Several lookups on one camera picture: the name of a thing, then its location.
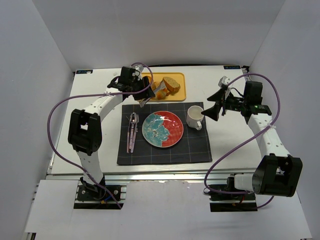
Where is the orange striped round bread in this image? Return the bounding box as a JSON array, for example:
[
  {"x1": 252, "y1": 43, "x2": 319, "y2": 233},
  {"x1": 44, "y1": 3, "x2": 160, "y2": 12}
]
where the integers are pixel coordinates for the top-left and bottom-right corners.
[{"x1": 153, "y1": 81, "x2": 168, "y2": 100}]

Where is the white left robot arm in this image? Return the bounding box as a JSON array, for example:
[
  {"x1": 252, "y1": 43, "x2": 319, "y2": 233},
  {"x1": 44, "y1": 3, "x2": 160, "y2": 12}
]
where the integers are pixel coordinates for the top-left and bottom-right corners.
[{"x1": 67, "y1": 62, "x2": 155, "y2": 191}]

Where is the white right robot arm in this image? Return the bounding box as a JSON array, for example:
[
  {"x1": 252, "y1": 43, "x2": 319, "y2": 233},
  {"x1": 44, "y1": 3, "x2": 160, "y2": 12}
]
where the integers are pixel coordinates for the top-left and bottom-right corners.
[{"x1": 202, "y1": 76, "x2": 303, "y2": 197}]

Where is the rear bread slice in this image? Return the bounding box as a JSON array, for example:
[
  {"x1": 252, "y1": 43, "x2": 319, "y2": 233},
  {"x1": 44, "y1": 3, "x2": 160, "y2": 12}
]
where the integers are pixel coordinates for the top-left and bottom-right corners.
[{"x1": 162, "y1": 76, "x2": 181, "y2": 93}]

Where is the white mug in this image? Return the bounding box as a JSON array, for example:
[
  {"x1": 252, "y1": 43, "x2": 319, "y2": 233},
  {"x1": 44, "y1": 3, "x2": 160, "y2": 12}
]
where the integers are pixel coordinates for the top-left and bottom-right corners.
[{"x1": 186, "y1": 105, "x2": 204, "y2": 131}]

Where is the yellow tray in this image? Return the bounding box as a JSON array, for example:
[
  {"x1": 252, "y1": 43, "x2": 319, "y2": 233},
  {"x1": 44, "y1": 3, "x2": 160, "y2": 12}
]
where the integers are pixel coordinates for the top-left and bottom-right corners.
[{"x1": 151, "y1": 72, "x2": 187, "y2": 102}]

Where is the red and teal plate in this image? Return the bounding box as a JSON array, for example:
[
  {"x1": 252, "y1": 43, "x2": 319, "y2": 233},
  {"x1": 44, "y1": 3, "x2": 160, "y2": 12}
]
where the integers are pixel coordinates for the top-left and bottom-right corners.
[{"x1": 141, "y1": 111, "x2": 184, "y2": 148}]

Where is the dark checked placemat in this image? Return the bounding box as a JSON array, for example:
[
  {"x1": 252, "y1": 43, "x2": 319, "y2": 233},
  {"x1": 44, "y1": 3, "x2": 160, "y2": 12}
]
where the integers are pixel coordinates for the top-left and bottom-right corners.
[{"x1": 117, "y1": 102, "x2": 212, "y2": 166}]

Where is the ring-shaped bagel bread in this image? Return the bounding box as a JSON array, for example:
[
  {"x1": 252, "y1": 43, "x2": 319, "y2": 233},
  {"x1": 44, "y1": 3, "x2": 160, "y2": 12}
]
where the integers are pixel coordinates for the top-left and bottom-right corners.
[{"x1": 147, "y1": 76, "x2": 154, "y2": 85}]

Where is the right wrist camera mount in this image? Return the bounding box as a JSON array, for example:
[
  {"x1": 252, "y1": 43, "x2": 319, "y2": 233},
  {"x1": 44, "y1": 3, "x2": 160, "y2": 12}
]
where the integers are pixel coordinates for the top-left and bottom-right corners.
[{"x1": 218, "y1": 76, "x2": 231, "y2": 100}]

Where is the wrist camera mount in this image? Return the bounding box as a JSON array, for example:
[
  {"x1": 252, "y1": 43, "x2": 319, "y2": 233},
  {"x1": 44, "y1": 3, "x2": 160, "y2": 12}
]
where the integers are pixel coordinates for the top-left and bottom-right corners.
[
  {"x1": 132, "y1": 63, "x2": 144, "y2": 80},
  {"x1": 218, "y1": 76, "x2": 231, "y2": 100}
]

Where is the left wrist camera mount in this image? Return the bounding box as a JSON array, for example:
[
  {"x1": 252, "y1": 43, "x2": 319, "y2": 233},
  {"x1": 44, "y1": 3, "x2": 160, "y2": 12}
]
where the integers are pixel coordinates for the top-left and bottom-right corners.
[{"x1": 132, "y1": 63, "x2": 144, "y2": 80}]

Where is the pink-handled knife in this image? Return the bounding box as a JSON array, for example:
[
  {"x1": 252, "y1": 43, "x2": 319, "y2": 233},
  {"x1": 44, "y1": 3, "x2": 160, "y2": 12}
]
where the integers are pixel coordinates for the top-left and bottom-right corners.
[{"x1": 130, "y1": 113, "x2": 140, "y2": 153}]

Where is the aluminium frame rail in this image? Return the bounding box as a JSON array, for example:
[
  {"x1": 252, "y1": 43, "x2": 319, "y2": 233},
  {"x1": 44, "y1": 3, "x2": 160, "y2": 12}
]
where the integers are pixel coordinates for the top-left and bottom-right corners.
[{"x1": 47, "y1": 171, "x2": 253, "y2": 186}]

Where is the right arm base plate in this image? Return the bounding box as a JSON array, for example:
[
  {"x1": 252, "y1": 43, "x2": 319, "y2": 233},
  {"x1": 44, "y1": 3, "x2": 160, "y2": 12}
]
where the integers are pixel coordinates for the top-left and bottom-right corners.
[{"x1": 203, "y1": 188, "x2": 258, "y2": 213}]

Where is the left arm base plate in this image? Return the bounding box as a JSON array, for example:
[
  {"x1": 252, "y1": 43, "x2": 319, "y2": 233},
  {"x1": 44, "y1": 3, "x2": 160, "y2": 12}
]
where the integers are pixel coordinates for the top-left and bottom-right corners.
[{"x1": 73, "y1": 184, "x2": 127, "y2": 210}]

